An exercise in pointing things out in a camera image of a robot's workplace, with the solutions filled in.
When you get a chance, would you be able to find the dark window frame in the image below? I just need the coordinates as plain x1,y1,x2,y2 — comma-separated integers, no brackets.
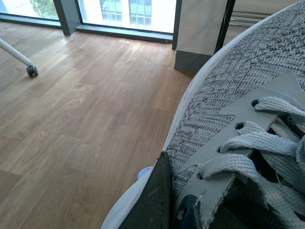
0,0,182,49

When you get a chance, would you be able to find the white table leg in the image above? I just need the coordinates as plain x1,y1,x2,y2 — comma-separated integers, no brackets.
0,39,33,67

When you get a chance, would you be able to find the black metal shoe rack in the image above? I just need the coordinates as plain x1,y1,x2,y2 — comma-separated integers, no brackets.
214,0,294,54

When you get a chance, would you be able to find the light blue slipper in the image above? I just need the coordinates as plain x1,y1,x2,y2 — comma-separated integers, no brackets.
137,167,152,180

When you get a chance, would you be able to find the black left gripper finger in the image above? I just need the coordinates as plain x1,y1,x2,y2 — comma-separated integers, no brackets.
119,152,171,229

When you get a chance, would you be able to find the black caster wheel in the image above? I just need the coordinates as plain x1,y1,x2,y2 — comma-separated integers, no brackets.
26,65,39,77

